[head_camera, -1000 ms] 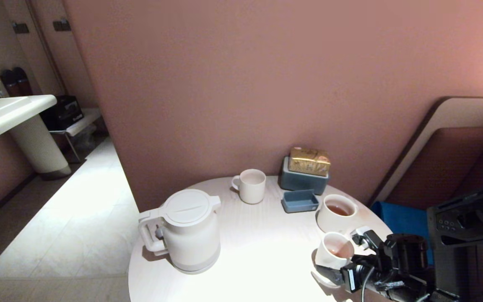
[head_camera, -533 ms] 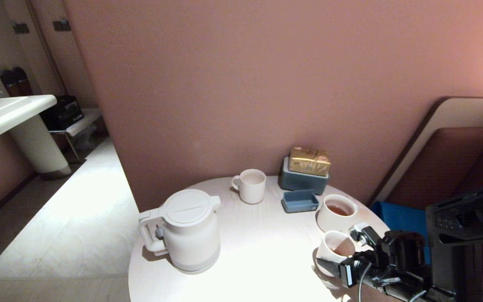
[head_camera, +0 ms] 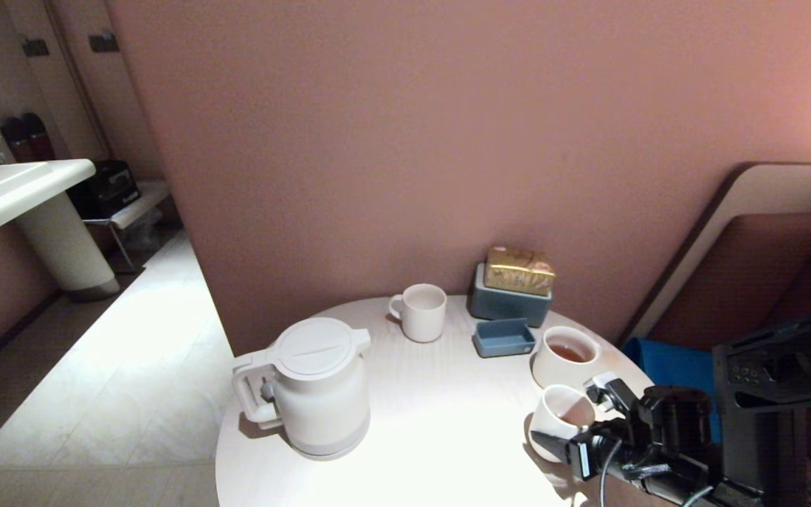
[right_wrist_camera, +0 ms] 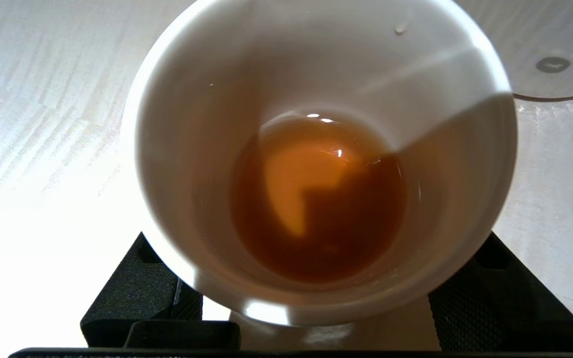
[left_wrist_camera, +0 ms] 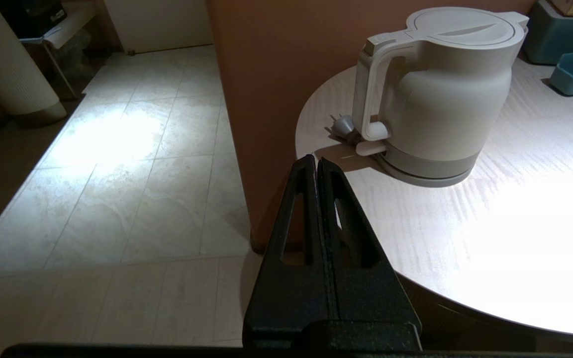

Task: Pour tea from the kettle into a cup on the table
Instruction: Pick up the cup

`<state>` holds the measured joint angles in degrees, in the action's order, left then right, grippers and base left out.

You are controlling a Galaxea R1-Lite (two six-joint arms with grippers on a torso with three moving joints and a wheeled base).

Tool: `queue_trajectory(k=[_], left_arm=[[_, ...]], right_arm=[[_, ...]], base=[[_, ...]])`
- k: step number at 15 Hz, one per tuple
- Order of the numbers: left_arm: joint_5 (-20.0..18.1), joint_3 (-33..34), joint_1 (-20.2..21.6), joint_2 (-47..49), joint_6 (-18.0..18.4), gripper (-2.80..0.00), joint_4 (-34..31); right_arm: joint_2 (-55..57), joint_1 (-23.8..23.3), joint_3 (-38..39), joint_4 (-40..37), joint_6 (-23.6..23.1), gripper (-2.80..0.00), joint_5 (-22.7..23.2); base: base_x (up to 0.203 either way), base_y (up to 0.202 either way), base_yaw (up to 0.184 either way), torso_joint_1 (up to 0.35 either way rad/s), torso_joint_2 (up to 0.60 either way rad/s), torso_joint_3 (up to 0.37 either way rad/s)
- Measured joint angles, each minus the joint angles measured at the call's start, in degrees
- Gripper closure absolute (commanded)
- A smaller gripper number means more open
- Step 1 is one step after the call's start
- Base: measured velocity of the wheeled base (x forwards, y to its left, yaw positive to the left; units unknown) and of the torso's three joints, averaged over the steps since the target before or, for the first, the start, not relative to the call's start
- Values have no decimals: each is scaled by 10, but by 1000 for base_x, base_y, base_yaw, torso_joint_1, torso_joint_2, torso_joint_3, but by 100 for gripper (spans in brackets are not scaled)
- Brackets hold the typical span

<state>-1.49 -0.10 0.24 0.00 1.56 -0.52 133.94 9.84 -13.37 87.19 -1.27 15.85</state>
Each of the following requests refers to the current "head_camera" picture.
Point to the gold foil packet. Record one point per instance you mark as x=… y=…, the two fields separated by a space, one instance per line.
x=519 y=271

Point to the small blue tray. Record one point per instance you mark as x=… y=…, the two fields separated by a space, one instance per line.
x=500 y=341

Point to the blue rectangular box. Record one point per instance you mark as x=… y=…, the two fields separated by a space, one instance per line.
x=504 y=308

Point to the dark brown bottle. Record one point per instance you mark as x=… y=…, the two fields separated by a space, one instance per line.
x=15 y=143
x=39 y=139

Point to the white round kettle base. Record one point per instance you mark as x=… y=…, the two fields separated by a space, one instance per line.
x=328 y=453

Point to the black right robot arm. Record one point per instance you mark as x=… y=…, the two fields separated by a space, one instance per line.
x=771 y=422

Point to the brown booth bench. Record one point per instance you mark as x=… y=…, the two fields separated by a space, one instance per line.
x=750 y=274

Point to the black box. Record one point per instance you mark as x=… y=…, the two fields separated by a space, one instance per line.
x=105 y=189

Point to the large white ribbed cup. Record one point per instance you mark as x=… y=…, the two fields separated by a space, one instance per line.
x=553 y=370

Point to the white ribbed cylinder bin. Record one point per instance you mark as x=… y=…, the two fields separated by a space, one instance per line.
x=60 y=239

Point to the white metal-legged shelf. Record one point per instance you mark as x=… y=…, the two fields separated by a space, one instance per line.
x=139 y=203

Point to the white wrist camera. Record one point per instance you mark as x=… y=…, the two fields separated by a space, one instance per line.
x=606 y=391

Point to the small white ribbed cup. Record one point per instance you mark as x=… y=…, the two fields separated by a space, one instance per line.
x=550 y=415

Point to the blue cloth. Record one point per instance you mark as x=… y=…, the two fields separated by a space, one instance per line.
x=673 y=362

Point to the white electric kettle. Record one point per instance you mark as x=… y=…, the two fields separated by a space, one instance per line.
x=321 y=401

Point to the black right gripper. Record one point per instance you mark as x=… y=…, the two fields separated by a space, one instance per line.
x=673 y=422

